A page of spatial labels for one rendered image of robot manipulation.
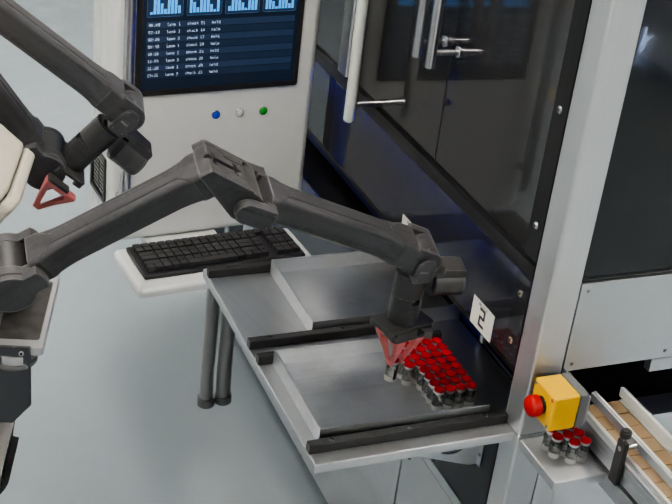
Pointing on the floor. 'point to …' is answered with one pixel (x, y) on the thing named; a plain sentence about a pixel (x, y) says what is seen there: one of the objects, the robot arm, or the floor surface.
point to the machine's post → (568, 227)
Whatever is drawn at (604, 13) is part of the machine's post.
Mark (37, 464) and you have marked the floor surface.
